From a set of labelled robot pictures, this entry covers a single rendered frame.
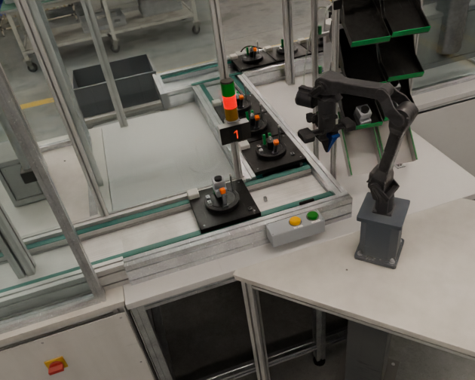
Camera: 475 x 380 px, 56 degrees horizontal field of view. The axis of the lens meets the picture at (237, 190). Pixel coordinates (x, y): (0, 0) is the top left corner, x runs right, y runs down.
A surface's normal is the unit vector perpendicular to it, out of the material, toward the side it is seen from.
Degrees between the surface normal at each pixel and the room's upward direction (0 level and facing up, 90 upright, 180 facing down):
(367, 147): 45
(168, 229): 0
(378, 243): 90
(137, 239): 0
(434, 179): 0
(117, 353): 90
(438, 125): 90
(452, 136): 90
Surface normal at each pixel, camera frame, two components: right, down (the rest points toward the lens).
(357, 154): 0.00, -0.14
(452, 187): -0.11, -0.79
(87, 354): 0.29, 0.57
